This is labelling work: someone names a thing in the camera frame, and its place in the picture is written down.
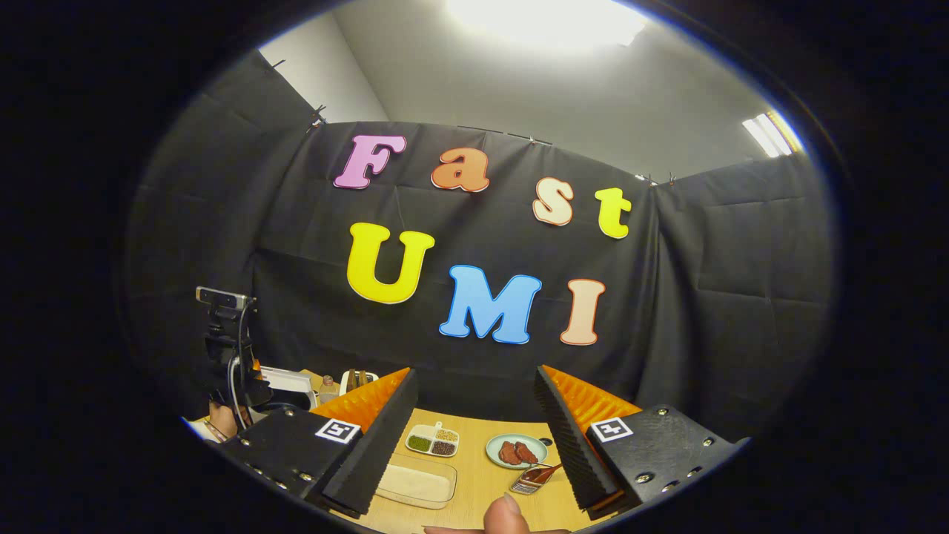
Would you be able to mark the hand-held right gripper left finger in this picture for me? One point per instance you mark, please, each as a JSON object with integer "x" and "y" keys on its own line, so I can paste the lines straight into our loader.
{"x": 382, "y": 452}

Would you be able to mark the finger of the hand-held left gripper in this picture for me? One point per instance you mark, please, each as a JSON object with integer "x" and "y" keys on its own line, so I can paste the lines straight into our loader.
{"x": 257, "y": 389}

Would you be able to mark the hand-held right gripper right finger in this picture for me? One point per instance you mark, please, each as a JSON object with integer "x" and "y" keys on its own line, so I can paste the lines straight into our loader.
{"x": 571, "y": 452}

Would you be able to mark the white rice cooker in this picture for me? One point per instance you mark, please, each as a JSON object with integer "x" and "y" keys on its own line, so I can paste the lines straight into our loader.
{"x": 289, "y": 382}

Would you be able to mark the clear tray of rice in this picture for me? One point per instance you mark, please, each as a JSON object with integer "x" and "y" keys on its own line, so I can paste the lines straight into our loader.
{"x": 415, "y": 483}

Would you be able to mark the brown meat slice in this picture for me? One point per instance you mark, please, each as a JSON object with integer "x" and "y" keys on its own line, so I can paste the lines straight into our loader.
{"x": 527, "y": 453}
{"x": 508, "y": 452}

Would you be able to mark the white divided dish of beans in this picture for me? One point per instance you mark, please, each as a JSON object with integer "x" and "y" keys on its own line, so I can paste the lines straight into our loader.
{"x": 432, "y": 440}

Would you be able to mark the clear plastic bottle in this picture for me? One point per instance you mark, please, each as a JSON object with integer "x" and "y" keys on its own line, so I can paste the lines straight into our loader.
{"x": 328, "y": 389}

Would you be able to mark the green plate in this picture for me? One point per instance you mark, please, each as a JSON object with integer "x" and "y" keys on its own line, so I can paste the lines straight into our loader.
{"x": 498, "y": 454}

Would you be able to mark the white toaster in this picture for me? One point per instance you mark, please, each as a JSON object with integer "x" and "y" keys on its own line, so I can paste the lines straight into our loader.
{"x": 357, "y": 380}

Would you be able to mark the black backdrop cloth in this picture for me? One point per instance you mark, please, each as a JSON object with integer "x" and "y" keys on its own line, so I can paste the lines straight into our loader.
{"x": 474, "y": 371}

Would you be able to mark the large ceiling light panel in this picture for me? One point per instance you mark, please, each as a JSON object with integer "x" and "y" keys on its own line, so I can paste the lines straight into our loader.
{"x": 549, "y": 21}

